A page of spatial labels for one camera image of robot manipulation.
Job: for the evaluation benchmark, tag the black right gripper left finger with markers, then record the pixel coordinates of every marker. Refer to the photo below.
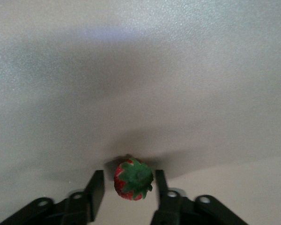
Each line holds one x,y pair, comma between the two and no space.
96,187

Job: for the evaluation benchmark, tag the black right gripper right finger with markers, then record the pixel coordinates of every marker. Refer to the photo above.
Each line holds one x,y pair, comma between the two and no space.
168,211

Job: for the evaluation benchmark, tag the red strawberry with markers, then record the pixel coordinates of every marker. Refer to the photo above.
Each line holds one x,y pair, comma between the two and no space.
133,180

